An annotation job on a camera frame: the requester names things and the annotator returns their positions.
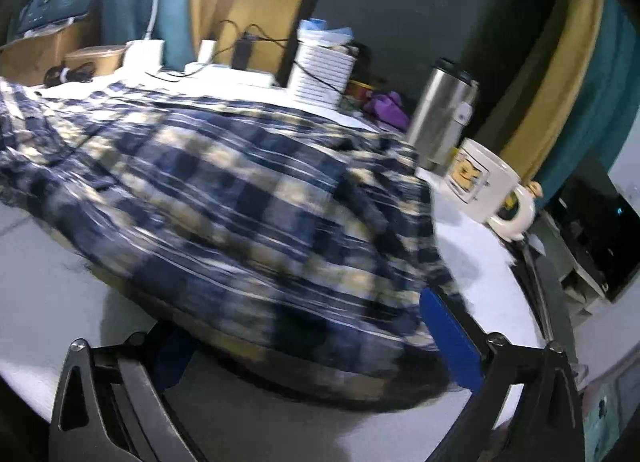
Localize white power strip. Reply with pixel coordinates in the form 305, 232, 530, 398
184, 62, 278, 88

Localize black power adapter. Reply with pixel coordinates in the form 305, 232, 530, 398
231, 34, 257, 70

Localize light blue cloth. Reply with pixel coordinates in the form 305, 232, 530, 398
299, 18, 353, 45

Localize white printed mug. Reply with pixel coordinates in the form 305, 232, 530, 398
445, 138, 537, 242

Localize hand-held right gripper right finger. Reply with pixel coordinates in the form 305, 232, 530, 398
419, 286, 586, 462

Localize teal curtain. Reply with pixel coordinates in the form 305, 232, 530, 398
95, 0, 201, 70

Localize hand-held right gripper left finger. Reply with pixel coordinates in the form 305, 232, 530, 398
48, 319, 208, 462

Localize cardboard box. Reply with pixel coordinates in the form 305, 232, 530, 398
0, 17, 98, 85

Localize blue plaid pants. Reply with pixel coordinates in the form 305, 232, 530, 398
0, 77, 473, 400

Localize white desk lamp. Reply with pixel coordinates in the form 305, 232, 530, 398
112, 0, 167, 74

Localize black electronic device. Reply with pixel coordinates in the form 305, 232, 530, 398
545, 174, 640, 303

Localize purple cloth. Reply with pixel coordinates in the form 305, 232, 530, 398
362, 92, 410, 132

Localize brown round container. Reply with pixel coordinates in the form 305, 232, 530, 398
62, 44, 126, 78

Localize stainless steel tumbler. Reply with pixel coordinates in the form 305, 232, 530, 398
406, 57, 480, 175

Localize black cable bundle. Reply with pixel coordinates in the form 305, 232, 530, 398
44, 62, 96, 85

